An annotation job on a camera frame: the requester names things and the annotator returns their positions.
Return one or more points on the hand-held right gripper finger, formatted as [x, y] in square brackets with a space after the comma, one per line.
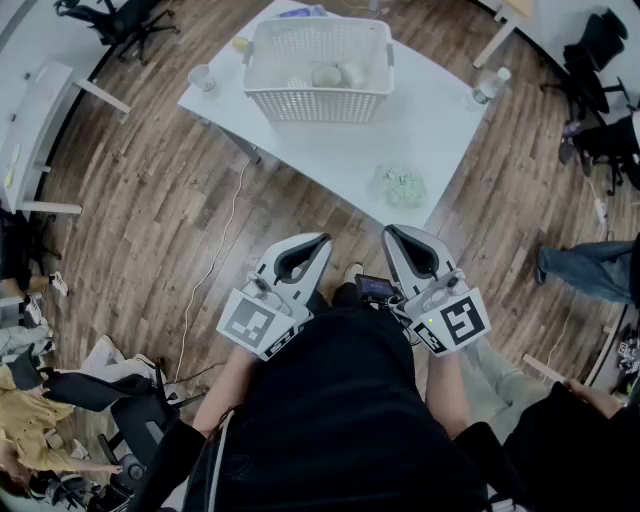
[397, 272]
[440, 250]

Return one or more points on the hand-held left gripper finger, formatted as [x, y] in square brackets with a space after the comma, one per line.
[315, 277]
[280, 251]

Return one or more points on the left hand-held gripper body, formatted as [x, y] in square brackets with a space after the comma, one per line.
[250, 320]

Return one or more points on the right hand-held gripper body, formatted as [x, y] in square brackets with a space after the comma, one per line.
[460, 320]

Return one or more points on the white plastic basket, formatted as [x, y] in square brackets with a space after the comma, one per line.
[300, 105]

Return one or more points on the person's left forearm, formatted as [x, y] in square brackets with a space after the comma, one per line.
[225, 390]

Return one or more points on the person's right forearm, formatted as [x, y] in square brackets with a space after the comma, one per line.
[445, 395]

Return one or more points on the printed paper cup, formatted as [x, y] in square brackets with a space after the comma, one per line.
[202, 79]

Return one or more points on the small pale yellow piece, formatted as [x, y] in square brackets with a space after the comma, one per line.
[241, 45]

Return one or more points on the black device with screen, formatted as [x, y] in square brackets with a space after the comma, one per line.
[374, 286]

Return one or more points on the person's black trousers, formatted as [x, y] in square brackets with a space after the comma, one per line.
[345, 297]

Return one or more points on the grey bag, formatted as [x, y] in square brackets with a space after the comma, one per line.
[492, 385]

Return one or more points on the dark desk with white legs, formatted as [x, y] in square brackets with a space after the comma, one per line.
[542, 367]

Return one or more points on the person's black shirt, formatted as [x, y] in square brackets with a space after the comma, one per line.
[340, 410]

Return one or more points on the black office chair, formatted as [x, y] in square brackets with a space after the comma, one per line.
[125, 22]
[145, 425]
[595, 45]
[610, 145]

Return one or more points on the white power strip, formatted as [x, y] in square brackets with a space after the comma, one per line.
[600, 210]

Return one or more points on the clear plastic water bottle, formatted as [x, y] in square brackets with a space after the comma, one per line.
[487, 87]

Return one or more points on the wooden-top desk with white legs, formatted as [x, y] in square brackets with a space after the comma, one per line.
[495, 42]

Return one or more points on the grey cloth bundle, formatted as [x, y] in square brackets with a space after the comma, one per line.
[25, 340]

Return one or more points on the wipes packet with purple label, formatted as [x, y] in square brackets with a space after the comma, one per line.
[302, 11]

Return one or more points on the yellow paper note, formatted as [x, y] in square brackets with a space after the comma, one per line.
[12, 165]

